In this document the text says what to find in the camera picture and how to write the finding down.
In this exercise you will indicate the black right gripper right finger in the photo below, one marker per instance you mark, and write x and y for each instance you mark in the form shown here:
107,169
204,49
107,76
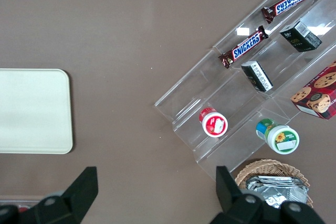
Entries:
231,195

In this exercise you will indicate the small black carton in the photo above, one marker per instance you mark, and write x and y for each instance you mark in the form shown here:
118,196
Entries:
256,76
300,37

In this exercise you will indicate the green lid yogurt cup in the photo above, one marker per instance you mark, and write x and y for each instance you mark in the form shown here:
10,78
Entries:
281,137

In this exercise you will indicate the stack of foil trays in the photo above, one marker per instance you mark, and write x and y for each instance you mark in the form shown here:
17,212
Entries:
275,190

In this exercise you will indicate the Snickers chocolate bar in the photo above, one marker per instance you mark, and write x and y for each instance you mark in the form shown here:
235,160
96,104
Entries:
290,1
242,47

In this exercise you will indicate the red lid yogurt cup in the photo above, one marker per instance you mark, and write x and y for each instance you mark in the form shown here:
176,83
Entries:
214,124

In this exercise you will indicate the cream rectangular serving tray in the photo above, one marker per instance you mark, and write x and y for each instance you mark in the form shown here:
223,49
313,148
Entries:
34,111

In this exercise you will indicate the red cola bottle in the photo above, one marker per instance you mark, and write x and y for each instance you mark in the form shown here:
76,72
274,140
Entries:
22,209

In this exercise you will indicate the light tan wicker basket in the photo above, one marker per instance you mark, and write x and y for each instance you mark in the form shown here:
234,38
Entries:
267,167

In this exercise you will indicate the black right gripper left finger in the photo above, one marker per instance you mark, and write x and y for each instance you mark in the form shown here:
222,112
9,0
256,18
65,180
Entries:
76,195

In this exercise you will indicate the clear acrylic stepped rack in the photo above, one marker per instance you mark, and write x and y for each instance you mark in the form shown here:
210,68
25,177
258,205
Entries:
231,108

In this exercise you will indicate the red chocolate chip cookie box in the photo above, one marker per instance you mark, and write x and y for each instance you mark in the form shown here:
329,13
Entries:
319,95

